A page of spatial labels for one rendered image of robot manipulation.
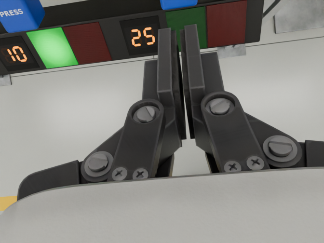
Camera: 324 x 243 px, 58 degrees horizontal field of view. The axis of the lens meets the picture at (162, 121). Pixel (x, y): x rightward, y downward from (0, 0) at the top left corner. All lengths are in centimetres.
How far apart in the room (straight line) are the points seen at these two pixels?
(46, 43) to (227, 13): 14
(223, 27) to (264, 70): 68
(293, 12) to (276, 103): 26
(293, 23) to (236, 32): 70
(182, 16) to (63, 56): 10
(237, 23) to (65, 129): 82
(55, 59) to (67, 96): 71
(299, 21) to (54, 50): 78
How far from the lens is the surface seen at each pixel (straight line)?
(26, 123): 105
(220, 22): 24
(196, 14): 23
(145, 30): 24
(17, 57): 28
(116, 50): 25
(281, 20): 93
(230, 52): 90
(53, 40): 26
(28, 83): 104
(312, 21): 96
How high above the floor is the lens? 89
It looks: 81 degrees down
